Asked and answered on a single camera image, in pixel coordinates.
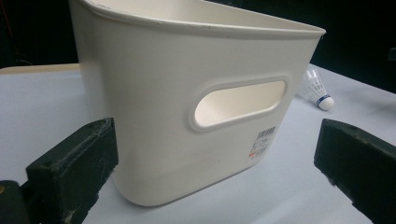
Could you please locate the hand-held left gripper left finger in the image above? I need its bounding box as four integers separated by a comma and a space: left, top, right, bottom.
21, 117, 120, 224

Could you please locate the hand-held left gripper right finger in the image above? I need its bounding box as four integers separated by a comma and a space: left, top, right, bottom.
313, 118, 396, 224

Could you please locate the white shuttlecock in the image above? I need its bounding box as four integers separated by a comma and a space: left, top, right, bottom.
295, 66, 335, 112

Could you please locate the white plastic bin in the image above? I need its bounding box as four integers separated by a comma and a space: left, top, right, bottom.
68, 0, 327, 207

